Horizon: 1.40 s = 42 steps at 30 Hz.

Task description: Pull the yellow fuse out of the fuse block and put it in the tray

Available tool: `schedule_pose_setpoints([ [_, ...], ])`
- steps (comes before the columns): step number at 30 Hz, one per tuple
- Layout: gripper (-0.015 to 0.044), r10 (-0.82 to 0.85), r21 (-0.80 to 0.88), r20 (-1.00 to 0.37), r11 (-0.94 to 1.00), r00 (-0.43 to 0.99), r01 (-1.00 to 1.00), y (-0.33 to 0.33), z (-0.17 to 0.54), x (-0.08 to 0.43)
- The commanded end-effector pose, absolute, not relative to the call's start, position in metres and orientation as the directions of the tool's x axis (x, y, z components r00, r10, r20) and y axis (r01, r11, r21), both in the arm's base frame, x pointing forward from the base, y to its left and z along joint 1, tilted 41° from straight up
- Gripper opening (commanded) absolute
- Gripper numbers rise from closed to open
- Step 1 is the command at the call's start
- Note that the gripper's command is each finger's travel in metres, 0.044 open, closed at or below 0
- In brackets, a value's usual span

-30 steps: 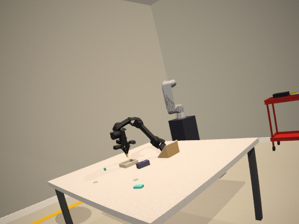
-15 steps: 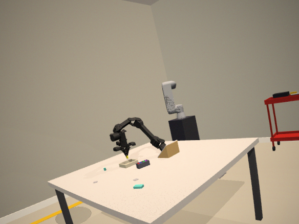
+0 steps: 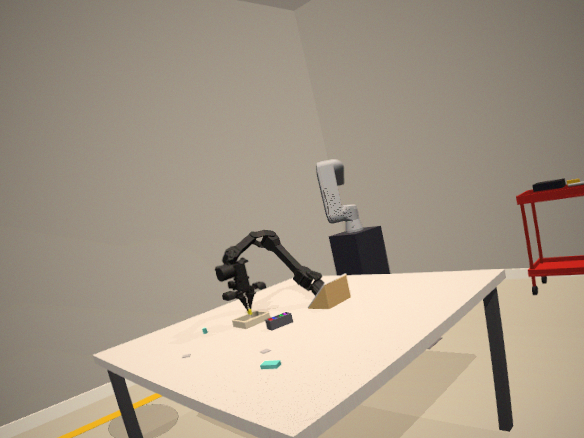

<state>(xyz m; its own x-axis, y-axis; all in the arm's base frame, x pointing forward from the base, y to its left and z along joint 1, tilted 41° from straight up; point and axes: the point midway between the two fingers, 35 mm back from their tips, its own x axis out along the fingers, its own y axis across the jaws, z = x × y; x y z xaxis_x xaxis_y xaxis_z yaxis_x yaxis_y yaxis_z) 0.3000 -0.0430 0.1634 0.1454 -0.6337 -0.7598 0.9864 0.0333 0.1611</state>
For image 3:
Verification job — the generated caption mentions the teal rectangular block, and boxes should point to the teal rectangular block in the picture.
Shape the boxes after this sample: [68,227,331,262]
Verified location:
[260,360,281,369]

